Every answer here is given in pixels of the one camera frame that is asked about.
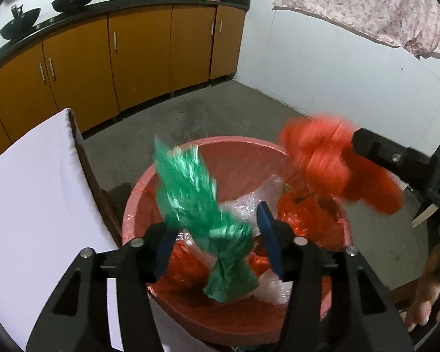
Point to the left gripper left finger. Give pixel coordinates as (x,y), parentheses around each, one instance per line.
(147,257)

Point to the orange plastic bag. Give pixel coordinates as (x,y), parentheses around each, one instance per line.
(184,270)
(321,150)
(319,219)

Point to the black wok left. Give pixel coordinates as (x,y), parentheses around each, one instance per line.
(21,22)

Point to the orange plastic bag front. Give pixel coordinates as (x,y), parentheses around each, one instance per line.
(319,219)

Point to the lower wooden kitchen cabinets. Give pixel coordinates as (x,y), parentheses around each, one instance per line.
(114,56)

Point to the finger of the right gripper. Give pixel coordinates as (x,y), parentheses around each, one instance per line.
(405,163)

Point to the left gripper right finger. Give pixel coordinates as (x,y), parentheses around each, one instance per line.
(292,258)

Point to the hanging floral cloth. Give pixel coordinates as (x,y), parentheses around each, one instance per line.
(413,25)

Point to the dark green plastic bag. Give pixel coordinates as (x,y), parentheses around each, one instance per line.
(187,199)

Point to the person's right hand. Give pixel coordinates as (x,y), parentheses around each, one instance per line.
(428,291)

